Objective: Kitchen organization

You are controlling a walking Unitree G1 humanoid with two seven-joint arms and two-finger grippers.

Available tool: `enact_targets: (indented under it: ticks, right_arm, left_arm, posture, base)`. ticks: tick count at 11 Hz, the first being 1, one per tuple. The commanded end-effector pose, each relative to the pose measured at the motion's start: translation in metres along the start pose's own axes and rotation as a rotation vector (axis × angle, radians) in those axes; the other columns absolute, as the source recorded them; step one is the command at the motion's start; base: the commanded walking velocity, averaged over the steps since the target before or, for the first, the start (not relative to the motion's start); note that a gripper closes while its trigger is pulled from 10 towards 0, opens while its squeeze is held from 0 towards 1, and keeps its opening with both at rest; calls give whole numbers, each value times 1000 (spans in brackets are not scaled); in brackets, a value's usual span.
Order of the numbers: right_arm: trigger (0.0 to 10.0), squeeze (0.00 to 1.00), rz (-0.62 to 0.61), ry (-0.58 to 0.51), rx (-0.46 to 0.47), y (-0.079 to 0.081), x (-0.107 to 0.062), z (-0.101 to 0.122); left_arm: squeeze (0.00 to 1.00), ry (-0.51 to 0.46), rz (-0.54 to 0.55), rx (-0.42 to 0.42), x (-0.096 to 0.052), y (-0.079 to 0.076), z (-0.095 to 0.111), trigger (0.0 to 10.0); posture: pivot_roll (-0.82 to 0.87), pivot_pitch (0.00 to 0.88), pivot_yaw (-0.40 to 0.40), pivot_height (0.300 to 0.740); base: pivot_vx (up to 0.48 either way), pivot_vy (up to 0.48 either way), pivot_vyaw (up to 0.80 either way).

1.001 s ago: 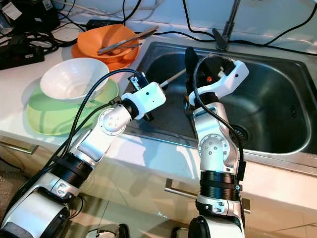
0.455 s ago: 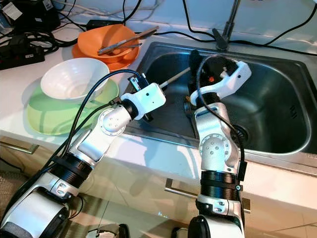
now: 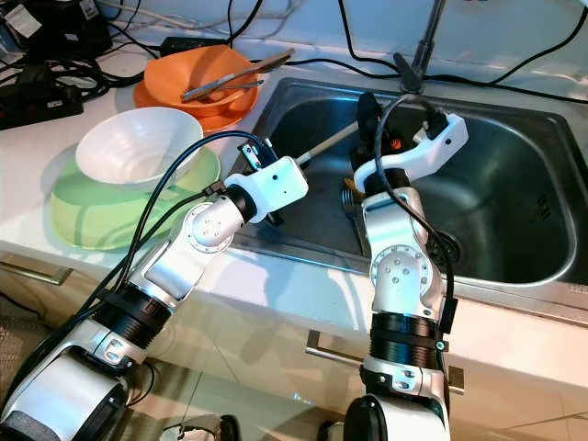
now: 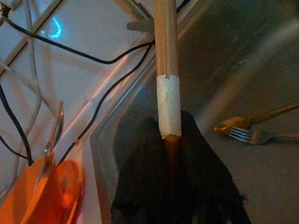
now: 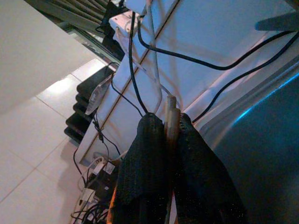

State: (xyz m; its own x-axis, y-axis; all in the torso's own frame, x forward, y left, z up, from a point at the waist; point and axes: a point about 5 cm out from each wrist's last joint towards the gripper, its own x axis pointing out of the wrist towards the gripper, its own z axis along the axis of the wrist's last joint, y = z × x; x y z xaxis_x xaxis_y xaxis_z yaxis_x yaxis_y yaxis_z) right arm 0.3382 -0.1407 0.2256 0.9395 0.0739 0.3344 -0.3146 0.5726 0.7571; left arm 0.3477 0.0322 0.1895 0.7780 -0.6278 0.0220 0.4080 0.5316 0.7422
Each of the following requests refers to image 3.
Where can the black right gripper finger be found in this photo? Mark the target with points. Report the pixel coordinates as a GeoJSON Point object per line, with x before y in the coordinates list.
{"type": "Point", "coordinates": [368, 108]}

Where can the silver fork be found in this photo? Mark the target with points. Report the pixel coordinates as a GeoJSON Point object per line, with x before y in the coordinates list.
{"type": "Point", "coordinates": [351, 225]}

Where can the white bowl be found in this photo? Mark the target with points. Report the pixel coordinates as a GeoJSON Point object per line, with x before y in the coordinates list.
{"type": "Point", "coordinates": [138, 147]}

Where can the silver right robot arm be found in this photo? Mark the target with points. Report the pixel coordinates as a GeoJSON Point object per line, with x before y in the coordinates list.
{"type": "Point", "coordinates": [400, 276]}

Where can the white kitchen cabinet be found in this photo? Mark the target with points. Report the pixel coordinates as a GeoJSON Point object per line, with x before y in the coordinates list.
{"type": "Point", "coordinates": [266, 349]}

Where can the steel faucet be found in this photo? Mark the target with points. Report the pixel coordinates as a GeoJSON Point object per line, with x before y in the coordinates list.
{"type": "Point", "coordinates": [425, 37]}

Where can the silver utensil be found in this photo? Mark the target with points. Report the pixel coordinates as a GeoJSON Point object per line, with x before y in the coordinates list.
{"type": "Point", "coordinates": [234, 87]}

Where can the steel sink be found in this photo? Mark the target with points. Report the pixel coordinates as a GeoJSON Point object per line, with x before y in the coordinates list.
{"type": "Point", "coordinates": [514, 202]}

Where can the black power adapter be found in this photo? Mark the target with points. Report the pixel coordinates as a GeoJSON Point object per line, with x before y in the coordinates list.
{"type": "Point", "coordinates": [193, 46]}

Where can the orange bowl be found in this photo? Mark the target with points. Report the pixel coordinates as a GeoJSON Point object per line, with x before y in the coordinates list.
{"type": "Point", "coordinates": [184, 69]}

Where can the black plug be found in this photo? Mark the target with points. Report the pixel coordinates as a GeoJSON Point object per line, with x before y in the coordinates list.
{"type": "Point", "coordinates": [35, 73]}

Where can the black power strip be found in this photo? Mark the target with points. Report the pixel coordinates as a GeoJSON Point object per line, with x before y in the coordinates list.
{"type": "Point", "coordinates": [46, 103]}

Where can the black charger box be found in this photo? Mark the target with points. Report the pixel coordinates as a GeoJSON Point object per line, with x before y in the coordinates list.
{"type": "Point", "coordinates": [64, 32]}

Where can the green plate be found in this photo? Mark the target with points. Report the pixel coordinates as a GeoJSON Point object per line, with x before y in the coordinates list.
{"type": "Point", "coordinates": [83, 220]}

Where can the floor fan grille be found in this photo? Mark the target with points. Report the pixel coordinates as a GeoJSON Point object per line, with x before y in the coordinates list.
{"type": "Point", "coordinates": [18, 358]}

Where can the black robot right foot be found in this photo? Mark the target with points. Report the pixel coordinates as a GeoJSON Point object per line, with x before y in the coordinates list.
{"type": "Point", "coordinates": [331, 432]}

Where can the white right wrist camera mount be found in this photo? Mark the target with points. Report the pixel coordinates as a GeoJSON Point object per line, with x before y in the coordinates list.
{"type": "Point", "coordinates": [436, 147]}

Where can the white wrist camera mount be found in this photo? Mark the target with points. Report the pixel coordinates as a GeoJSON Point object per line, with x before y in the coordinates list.
{"type": "Point", "coordinates": [436, 147]}
{"type": "Point", "coordinates": [280, 184]}

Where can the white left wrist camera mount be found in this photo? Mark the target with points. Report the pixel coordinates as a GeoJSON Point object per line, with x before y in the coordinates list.
{"type": "Point", "coordinates": [280, 184]}

